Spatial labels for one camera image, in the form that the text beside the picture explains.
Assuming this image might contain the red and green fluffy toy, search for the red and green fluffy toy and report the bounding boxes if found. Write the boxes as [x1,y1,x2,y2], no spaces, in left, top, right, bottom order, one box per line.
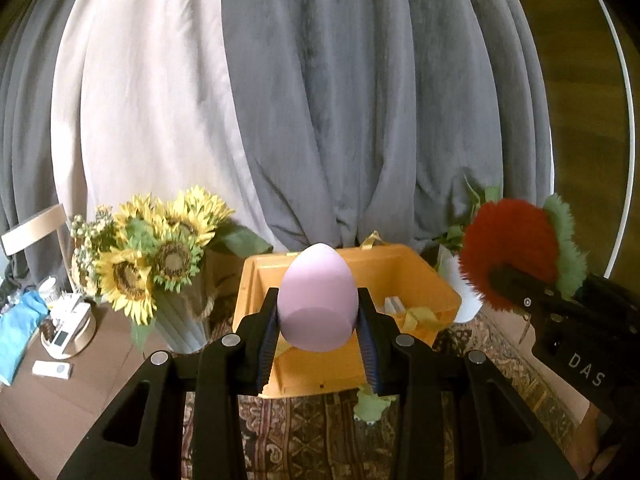
[458,193,589,314]

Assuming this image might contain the pink egg-shaped sponge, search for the pink egg-shaped sponge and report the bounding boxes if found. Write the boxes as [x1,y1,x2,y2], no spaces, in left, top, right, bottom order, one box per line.
[277,242,359,354]

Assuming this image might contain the beige curtain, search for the beige curtain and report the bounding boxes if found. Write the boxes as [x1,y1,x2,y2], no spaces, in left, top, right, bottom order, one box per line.
[50,0,297,262]

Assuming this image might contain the dark wooden box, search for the dark wooden box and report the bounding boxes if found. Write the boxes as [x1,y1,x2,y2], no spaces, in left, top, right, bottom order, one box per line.
[205,250,247,341]

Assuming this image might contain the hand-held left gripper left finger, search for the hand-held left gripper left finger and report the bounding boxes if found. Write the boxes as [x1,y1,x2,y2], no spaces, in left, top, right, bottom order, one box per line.
[56,287,281,480]

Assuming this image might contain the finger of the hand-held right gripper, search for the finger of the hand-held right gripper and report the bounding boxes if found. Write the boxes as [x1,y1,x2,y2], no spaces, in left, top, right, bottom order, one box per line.
[487,266,559,314]

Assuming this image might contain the white remote control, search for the white remote control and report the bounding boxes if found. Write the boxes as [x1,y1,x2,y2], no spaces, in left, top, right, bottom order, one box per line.
[32,360,74,381]

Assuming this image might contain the grey-green ribbed vase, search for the grey-green ribbed vase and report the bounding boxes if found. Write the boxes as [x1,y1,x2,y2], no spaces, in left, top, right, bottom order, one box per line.
[152,250,214,354]

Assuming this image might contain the green frog plush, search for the green frog plush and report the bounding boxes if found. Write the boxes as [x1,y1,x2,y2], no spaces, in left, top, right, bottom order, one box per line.
[354,384,396,424]

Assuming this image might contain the small peach flower bouquet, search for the small peach flower bouquet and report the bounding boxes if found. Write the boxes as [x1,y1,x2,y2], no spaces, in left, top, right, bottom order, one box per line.
[67,205,119,302]

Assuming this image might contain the person's right hand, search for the person's right hand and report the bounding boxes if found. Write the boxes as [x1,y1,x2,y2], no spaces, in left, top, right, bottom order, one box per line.
[575,402,614,480]

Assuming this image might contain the round wooden tray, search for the round wooden tray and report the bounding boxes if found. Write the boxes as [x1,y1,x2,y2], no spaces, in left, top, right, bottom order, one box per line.
[40,304,99,359]

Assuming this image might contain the green plant in white pot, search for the green plant in white pot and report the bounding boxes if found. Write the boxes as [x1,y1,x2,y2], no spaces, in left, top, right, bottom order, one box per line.
[432,175,504,324]

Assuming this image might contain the blue cloth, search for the blue cloth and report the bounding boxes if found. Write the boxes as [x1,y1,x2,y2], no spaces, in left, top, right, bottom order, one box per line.
[0,289,51,387]

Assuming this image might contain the patterned paisley table cloth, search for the patterned paisley table cloth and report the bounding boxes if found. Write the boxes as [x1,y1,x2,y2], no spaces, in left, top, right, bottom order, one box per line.
[182,310,587,480]

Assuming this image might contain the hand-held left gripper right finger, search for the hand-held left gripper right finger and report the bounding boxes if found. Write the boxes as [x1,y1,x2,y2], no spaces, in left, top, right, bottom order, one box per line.
[356,287,581,480]

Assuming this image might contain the sunflower bouquet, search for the sunflower bouquet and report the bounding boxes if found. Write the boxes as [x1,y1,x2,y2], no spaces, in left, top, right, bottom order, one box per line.
[95,185,274,352]

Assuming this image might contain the grey curtain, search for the grey curtain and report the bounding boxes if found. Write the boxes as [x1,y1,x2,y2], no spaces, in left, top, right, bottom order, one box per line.
[0,0,103,283]
[220,0,554,262]

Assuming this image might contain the white paper cup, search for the white paper cup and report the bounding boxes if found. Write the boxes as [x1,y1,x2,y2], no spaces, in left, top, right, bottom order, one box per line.
[39,276,62,304]

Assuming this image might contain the orange plastic crate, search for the orange plastic crate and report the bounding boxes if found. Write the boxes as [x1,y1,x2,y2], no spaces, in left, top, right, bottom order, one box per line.
[232,243,462,400]

